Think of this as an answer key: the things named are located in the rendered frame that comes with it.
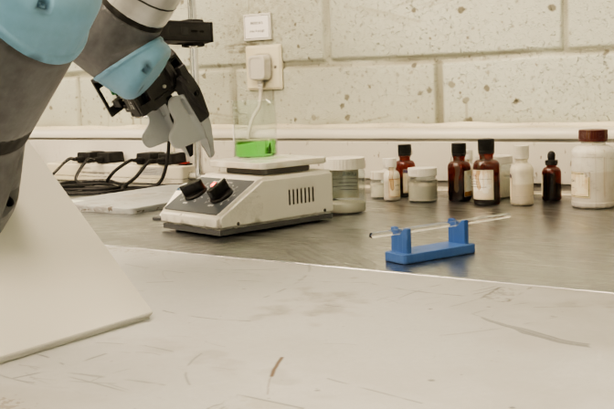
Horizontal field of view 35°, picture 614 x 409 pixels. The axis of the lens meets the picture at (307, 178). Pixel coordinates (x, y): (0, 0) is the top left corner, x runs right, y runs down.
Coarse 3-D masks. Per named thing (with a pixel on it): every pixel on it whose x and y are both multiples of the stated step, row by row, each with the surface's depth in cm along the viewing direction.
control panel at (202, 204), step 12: (204, 180) 130; (216, 180) 129; (228, 180) 127; (240, 180) 125; (240, 192) 122; (168, 204) 128; (180, 204) 127; (192, 204) 125; (204, 204) 124; (216, 204) 122
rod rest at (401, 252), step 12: (396, 228) 100; (408, 228) 99; (456, 228) 104; (468, 228) 103; (396, 240) 100; (408, 240) 99; (456, 240) 104; (468, 240) 103; (396, 252) 100; (408, 252) 99; (420, 252) 99; (432, 252) 100; (444, 252) 101; (456, 252) 102; (468, 252) 103
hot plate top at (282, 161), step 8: (216, 160) 132; (224, 160) 131; (232, 160) 131; (240, 160) 130; (248, 160) 130; (256, 160) 129; (264, 160) 129; (272, 160) 128; (280, 160) 128; (288, 160) 127; (296, 160) 128; (304, 160) 129; (312, 160) 130; (320, 160) 131; (240, 168) 127; (248, 168) 126; (256, 168) 125; (264, 168) 125; (272, 168) 125
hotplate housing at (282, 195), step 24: (288, 168) 129; (264, 192) 124; (288, 192) 127; (312, 192) 129; (168, 216) 127; (192, 216) 123; (216, 216) 120; (240, 216) 121; (264, 216) 124; (288, 216) 127; (312, 216) 130
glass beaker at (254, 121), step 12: (240, 108) 129; (252, 108) 129; (264, 108) 129; (240, 120) 130; (252, 120) 129; (264, 120) 130; (276, 120) 132; (240, 132) 130; (252, 132) 129; (264, 132) 130; (276, 132) 132; (240, 144) 130; (252, 144) 129; (264, 144) 130; (276, 144) 132; (240, 156) 130; (252, 156) 130; (264, 156) 130; (276, 156) 132
